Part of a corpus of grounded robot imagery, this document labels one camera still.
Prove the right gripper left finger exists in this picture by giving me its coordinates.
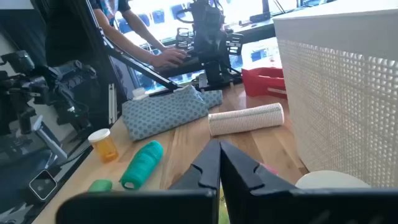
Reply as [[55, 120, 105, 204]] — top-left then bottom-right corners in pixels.
[[55, 139, 221, 224]]

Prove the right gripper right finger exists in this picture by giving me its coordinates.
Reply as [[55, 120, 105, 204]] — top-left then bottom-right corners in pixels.
[[220, 141, 398, 224]]

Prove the teal bandage roll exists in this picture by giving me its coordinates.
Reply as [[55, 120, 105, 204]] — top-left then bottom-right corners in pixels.
[[119, 139, 164, 190]]

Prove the beige elastic bandage roll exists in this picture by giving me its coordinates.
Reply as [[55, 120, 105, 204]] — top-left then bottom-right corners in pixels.
[[207, 102, 285, 137]]

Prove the brown jar white lid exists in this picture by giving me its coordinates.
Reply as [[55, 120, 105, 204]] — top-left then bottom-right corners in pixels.
[[294, 170, 371, 190]]

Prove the red first aid kit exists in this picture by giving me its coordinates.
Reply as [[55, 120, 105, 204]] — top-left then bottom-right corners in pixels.
[[241, 67, 287, 100]]

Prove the green bandage roll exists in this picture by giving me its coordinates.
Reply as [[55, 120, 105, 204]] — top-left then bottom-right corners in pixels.
[[88, 179, 113, 193]]

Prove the blue patterned cloth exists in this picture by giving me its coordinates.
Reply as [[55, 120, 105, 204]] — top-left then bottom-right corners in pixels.
[[121, 84, 223, 142]]

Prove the white pill bottle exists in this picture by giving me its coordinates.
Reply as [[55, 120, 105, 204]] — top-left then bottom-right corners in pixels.
[[132, 86, 150, 101]]

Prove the white round cap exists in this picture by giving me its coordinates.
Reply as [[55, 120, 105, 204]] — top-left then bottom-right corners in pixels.
[[87, 128, 119, 164]]

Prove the white perforated plastic basket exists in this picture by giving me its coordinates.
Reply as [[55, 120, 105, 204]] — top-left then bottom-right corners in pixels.
[[272, 0, 398, 189]]

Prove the person's hand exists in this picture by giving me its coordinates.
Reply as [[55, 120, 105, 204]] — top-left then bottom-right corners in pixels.
[[150, 48, 188, 69]]

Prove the silver aluminium profile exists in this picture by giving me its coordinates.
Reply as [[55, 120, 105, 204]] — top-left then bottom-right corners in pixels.
[[107, 83, 118, 125]]

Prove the person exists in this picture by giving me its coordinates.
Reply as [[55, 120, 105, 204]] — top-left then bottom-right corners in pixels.
[[45, 0, 188, 69]]

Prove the black square device white rim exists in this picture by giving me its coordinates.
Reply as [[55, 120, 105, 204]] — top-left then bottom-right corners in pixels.
[[29, 169, 58, 202]]

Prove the black background machinery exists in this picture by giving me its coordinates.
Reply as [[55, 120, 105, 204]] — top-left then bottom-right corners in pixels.
[[0, 49, 98, 141]]

